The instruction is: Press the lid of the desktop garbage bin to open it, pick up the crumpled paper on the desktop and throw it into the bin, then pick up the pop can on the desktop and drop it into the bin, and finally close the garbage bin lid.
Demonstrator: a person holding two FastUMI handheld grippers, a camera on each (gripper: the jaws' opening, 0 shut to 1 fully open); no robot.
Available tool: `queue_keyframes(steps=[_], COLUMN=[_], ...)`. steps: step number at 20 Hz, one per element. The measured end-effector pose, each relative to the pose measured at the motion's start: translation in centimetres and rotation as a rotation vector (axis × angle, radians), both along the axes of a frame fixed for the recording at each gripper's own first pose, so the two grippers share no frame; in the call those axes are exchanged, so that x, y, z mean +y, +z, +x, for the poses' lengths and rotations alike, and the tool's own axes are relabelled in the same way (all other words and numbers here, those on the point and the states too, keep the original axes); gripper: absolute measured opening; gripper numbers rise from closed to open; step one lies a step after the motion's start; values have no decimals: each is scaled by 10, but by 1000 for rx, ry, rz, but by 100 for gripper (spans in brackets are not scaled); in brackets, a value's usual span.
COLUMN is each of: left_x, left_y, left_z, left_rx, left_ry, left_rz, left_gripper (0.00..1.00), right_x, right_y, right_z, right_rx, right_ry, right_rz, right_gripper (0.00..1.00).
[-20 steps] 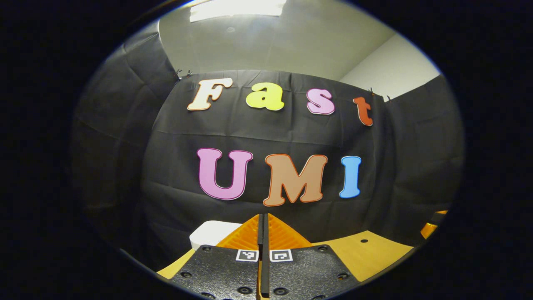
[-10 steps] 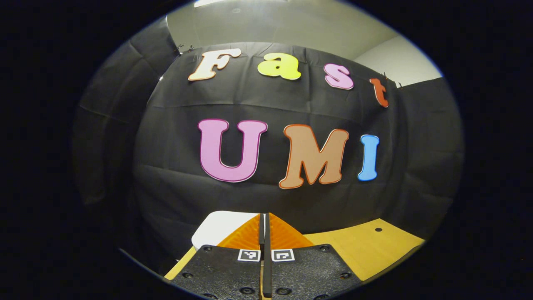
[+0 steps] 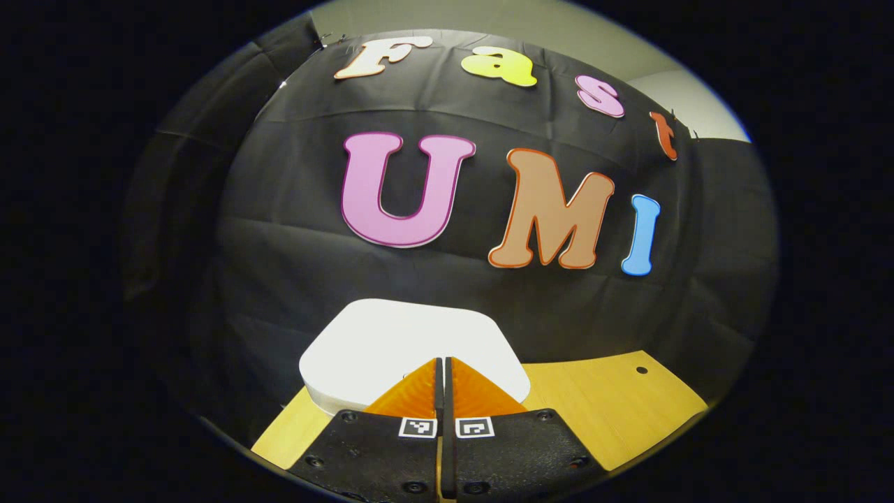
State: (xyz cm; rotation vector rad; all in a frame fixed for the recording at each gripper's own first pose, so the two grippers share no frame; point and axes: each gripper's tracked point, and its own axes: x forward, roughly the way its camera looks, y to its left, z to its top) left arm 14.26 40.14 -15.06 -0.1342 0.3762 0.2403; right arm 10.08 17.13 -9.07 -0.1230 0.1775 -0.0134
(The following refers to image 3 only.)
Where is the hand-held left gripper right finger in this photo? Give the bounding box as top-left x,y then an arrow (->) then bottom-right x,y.
444,356 -> 606,501

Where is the wooden desktop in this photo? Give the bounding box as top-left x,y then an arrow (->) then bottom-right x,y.
250,349 -> 710,473

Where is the plain black backdrop cloth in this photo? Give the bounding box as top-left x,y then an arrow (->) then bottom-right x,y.
688,136 -> 780,404
122,14 -> 323,437

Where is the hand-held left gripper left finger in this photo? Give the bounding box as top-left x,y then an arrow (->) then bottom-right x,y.
288,357 -> 445,502

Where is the white desktop garbage bin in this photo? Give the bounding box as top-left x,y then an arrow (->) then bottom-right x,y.
298,298 -> 532,417

